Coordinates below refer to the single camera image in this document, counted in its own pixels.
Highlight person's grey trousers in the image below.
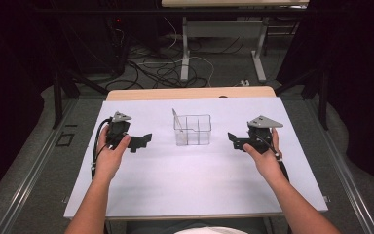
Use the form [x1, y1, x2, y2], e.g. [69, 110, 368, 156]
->
[125, 217, 269, 234]

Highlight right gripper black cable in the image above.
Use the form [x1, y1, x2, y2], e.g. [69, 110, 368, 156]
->
[262, 134, 290, 183]

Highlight tangled black floor cables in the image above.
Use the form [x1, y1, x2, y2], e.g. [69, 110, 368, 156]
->
[105, 27, 244, 91]

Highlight black horizontal bar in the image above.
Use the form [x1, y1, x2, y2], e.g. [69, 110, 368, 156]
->
[32, 7, 342, 16]

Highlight person's white shirt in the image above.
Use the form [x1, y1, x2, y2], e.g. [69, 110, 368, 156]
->
[173, 227, 249, 234]

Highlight aluminium floor rail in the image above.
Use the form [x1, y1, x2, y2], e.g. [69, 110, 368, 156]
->
[0, 97, 79, 234]
[308, 97, 374, 234]

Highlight person's left hand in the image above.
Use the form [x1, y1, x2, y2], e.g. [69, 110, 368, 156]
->
[93, 125, 131, 183]

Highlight wooden table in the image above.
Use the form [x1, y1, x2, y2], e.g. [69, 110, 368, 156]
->
[62, 85, 329, 222]

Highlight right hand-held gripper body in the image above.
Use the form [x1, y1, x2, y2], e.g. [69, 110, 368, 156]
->
[240, 115, 284, 155]

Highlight white floor cable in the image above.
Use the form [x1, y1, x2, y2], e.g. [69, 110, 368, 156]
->
[162, 16, 216, 88]

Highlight black computer tower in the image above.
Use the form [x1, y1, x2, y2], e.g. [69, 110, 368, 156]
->
[57, 13, 129, 78]

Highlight white-legged background desk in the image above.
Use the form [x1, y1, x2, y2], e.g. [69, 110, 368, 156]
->
[161, 0, 310, 84]

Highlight person's right hand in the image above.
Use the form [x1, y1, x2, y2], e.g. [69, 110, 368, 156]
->
[243, 127, 285, 183]

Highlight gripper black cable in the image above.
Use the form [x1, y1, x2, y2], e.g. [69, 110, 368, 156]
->
[91, 117, 113, 180]
[262, 134, 290, 183]

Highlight white table mat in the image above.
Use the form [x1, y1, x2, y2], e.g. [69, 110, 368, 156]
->
[63, 97, 329, 218]

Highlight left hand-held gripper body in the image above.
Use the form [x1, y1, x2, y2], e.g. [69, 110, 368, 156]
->
[105, 111, 134, 151]

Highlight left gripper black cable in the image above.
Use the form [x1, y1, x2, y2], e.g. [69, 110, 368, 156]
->
[91, 117, 113, 180]

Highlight clear plastic organizer box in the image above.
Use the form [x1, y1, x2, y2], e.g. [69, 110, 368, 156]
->
[172, 113, 212, 147]

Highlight black metal stand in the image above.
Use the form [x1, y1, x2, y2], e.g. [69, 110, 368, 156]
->
[274, 64, 331, 131]
[51, 66, 109, 130]

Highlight dark curtain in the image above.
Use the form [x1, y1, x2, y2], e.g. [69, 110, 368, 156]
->
[0, 0, 56, 207]
[305, 0, 374, 190]

